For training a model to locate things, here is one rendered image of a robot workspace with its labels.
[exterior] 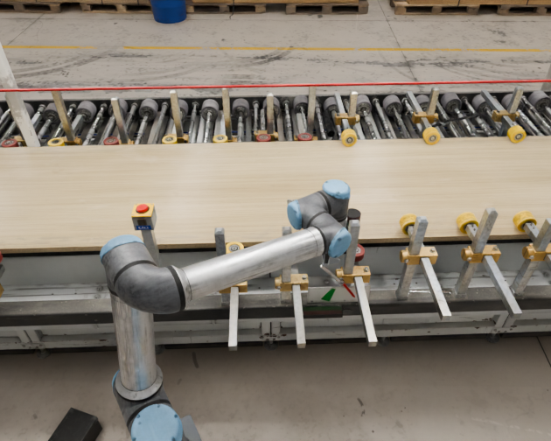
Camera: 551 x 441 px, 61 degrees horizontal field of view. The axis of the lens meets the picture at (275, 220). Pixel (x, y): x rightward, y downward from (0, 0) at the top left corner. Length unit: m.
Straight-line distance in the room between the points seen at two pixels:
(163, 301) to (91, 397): 1.64
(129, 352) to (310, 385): 1.35
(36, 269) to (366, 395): 1.72
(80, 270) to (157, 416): 0.94
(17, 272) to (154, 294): 1.34
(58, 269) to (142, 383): 0.91
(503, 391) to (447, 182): 1.14
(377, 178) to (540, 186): 0.78
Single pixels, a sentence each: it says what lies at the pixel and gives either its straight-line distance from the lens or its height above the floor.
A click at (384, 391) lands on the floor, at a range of 2.65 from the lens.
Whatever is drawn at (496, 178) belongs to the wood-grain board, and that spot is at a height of 0.90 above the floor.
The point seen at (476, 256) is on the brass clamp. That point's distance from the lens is 2.00.
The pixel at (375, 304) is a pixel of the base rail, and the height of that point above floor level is 0.70.
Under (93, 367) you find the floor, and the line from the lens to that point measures 2.84.
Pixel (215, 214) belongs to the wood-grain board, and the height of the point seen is 0.90.
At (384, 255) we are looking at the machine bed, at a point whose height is 0.75.
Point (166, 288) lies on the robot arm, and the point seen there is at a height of 1.43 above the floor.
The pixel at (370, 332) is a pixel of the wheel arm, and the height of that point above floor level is 0.86.
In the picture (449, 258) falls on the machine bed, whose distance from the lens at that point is 2.32.
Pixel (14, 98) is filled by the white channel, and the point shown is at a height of 1.18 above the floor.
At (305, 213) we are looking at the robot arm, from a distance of 1.44.
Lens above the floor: 2.28
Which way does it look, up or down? 41 degrees down
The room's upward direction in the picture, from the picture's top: straight up
